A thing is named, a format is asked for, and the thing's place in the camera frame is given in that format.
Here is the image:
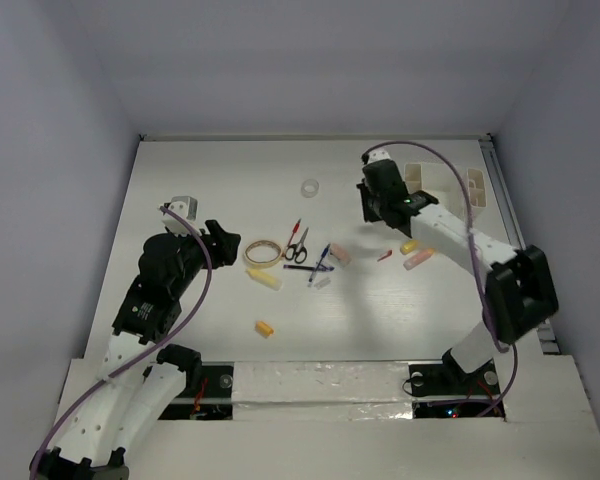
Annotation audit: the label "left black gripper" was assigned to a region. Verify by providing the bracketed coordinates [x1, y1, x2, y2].
[172, 219, 239, 295]

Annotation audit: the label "beige masking tape roll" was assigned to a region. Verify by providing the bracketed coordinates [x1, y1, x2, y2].
[243, 239, 282, 269]

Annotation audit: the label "red pen cap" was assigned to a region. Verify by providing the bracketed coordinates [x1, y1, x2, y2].
[377, 249, 393, 262]

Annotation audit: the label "blue gel pen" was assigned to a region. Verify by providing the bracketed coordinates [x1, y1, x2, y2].
[308, 243, 330, 287]

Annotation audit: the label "clear tape roll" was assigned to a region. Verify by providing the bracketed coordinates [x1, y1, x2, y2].
[300, 179, 320, 199]

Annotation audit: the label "black handled scissors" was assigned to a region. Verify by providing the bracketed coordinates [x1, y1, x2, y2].
[285, 228, 309, 264]

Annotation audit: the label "red gel pen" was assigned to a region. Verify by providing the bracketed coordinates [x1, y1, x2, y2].
[282, 218, 302, 257]

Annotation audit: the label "white perforated organizer basket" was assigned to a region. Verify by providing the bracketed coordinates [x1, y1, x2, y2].
[404, 162, 487, 220]

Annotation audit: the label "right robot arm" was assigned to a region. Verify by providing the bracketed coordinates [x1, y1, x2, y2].
[357, 158, 559, 398]

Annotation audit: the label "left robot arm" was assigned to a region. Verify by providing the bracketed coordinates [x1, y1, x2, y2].
[30, 214, 241, 479]

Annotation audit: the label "pink mini stapler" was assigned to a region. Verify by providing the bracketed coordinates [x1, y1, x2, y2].
[329, 243, 351, 267]

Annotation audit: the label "yellow highlighter cap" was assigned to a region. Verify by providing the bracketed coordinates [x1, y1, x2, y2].
[400, 240, 418, 255]

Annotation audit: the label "yellow highlighter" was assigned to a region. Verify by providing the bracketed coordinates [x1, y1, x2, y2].
[245, 268, 282, 291]

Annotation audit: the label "pink highlighter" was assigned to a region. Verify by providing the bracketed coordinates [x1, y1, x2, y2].
[403, 248, 435, 271]

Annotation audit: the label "orange highlighter cap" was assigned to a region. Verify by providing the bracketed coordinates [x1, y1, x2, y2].
[254, 321, 275, 338]

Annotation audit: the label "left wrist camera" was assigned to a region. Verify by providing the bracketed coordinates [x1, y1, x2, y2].
[159, 196, 200, 237]

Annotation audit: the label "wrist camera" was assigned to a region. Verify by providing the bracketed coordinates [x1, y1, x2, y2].
[159, 196, 200, 237]
[361, 148, 392, 165]

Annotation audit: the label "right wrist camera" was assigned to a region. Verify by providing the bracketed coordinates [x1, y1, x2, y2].
[361, 148, 392, 165]

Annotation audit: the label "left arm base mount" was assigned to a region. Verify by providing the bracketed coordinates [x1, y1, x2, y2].
[159, 363, 234, 421]

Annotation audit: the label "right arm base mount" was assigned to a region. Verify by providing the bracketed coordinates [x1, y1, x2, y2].
[402, 361, 505, 419]

